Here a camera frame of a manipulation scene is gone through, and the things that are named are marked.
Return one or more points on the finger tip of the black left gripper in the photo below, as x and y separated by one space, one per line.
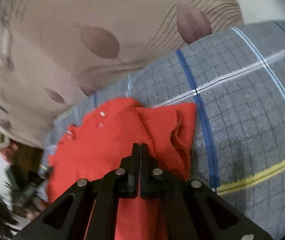
25 196

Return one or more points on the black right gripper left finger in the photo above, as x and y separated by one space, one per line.
88 209

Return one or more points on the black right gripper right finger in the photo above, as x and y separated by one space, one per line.
190 209

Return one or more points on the red knit sweater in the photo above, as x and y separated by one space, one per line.
107 135

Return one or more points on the person's left hand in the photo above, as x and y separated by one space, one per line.
32 209

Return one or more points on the beige leaf print curtain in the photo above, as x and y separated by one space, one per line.
54 53

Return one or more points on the grey plaid bed sheet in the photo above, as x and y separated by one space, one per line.
237 80

